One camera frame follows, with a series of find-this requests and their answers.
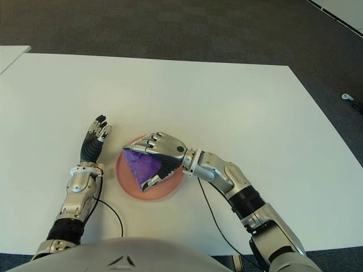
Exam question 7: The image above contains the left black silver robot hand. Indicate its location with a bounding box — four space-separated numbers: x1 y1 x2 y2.
79 114 112 164

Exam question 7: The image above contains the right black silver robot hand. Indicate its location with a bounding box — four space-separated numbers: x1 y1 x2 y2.
122 131 188 193

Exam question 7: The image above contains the purple tissue paper pack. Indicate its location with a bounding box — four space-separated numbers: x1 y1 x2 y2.
123 150 162 191

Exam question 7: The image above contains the pink round plate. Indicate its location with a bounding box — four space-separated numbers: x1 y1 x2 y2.
115 135 185 202

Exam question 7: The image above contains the silver robot torso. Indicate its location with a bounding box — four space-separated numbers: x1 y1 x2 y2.
8 237 227 272

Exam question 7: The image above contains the white side table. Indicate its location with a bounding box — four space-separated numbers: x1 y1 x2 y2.
0 45 31 76

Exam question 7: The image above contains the white panel with black edge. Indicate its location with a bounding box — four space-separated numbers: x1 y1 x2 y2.
306 0 363 33

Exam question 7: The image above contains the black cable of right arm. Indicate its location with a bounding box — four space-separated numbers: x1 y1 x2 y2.
197 178 264 270

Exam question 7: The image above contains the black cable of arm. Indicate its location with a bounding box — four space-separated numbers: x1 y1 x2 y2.
197 178 264 270
93 169 124 238

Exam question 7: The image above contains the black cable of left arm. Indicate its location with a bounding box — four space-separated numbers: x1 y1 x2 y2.
93 169 124 238

